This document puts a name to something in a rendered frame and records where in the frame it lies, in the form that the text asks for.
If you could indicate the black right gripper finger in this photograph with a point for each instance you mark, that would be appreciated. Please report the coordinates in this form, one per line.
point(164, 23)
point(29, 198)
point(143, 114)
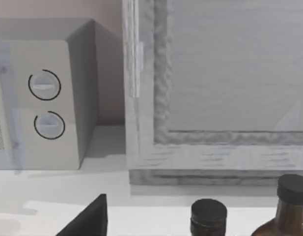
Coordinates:
point(92, 218)

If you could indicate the microwave knob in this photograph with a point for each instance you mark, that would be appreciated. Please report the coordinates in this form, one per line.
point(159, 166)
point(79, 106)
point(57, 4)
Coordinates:
point(44, 84)
point(50, 125)

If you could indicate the pale microwave oven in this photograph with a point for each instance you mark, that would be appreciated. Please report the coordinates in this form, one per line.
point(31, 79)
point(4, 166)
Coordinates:
point(50, 98)

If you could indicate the brown bottle with black cap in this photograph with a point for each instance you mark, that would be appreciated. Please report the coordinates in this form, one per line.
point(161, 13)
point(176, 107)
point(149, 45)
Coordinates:
point(286, 211)

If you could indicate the grey cabinet door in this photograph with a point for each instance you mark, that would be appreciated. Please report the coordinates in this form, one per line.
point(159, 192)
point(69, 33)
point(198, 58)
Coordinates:
point(234, 73)

